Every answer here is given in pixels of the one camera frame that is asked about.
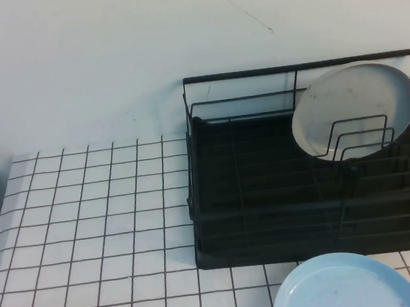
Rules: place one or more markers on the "grey round plate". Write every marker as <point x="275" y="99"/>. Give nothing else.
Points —
<point x="350" y="105"/>

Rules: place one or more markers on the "light blue round plate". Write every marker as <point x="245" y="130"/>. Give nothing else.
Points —
<point x="344" y="289"/>

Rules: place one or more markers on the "white grid pattern tablecloth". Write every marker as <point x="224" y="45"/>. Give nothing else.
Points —
<point x="90" y="246"/>

